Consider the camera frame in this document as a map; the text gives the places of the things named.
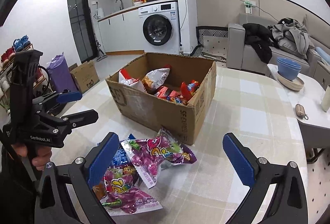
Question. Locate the beige plate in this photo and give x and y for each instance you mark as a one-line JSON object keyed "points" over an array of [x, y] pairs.
{"points": [[296, 85]]}

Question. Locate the black glass door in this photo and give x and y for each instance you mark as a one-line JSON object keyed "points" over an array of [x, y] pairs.
{"points": [[82, 29]]}

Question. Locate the red oreo cookie packet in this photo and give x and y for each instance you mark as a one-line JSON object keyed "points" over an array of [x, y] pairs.
{"points": [[188, 90]]}

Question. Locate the blue bowl stack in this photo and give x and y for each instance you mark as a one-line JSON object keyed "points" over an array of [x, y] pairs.
{"points": [[287, 68]]}

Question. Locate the white red bag in box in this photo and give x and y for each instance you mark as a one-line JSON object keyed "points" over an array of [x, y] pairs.
{"points": [[126, 79]]}

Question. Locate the blue cookie packet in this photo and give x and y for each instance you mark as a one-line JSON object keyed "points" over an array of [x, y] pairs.
{"points": [[120, 159]]}

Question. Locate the grey hoodie pile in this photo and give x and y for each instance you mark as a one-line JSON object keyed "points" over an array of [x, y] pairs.
{"points": [[292, 37]]}

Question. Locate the black jacket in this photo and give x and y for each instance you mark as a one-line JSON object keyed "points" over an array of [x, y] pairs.
{"points": [[260, 39]]}

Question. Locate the light blue pillow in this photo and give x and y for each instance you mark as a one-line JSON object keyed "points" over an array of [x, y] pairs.
{"points": [[324, 56]]}

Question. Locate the purple candy bag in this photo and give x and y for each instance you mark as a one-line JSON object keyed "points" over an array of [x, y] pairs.
{"points": [[149, 155], [122, 196]]}

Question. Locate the small cardboard box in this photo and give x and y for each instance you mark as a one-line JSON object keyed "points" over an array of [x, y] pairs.
{"points": [[85, 76]]}

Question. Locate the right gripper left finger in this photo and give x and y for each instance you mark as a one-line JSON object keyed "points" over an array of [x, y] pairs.
{"points": [[53, 202]]}

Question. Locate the red white snack bag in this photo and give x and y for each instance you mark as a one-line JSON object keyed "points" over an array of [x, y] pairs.
{"points": [[155, 78]]}

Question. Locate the white washing machine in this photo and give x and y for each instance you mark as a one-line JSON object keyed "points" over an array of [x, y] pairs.
{"points": [[160, 28]]}

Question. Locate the white cup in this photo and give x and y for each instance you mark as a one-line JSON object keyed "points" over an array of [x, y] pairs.
{"points": [[325, 103]]}

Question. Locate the brown cardboard box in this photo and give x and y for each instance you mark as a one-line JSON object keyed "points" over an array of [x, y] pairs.
{"points": [[165, 107]]}

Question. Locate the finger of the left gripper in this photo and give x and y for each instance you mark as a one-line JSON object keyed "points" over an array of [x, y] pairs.
{"points": [[67, 97], [79, 119]]}

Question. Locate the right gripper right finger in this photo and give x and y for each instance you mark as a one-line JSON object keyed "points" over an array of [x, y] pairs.
{"points": [[288, 203]]}

